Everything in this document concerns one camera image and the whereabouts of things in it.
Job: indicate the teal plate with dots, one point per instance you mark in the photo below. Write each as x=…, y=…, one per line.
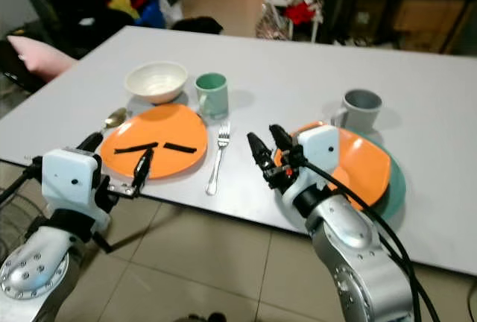
x=399, y=184

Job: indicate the pink pillow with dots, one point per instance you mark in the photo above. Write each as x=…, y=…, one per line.
x=45, y=55

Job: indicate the black chair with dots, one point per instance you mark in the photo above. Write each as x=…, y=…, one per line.
x=100, y=30

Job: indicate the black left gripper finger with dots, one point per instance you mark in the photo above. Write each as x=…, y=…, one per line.
x=91, y=141
x=142, y=167

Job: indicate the empty orange plate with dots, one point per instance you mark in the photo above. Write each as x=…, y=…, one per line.
x=361, y=165

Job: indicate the green mug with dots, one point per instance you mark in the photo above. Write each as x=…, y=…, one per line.
x=213, y=98

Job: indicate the blue soft toy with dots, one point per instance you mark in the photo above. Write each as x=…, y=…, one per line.
x=151, y=13

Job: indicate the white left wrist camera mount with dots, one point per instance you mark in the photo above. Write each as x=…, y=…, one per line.
x=71, y=177

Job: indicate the orange plate with black sticks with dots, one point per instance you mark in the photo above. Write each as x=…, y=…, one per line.
x=156, y=122

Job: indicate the grey mug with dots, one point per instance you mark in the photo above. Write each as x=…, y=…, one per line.
x=361, y=109

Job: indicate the black stick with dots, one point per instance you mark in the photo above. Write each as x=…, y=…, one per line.
x=136, y=147
x=180, y=147

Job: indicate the cream bowl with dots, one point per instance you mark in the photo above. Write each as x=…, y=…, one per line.
x=156, y=82

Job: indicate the metal fork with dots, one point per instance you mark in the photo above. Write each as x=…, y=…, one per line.
x=218, y=154

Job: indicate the white rack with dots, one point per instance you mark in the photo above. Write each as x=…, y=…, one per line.
x=276, y=1

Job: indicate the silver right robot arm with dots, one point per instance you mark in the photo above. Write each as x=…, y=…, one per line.
x=358, y=259

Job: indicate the black floor fan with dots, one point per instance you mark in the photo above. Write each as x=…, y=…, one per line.
x=15, y=225

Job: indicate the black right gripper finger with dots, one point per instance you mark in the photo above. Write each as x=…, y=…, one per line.
x=282, y=139
x=259, y=150

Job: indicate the black cabinet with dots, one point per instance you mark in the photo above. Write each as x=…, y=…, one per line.
x=395, y=5

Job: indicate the yellow soft toy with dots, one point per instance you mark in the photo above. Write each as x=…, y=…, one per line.
x=121, y=1

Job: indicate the metal spoon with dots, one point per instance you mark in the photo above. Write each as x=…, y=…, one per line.
x=115, y=118

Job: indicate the red cloth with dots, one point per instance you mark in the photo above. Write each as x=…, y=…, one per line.
x=299, y=12

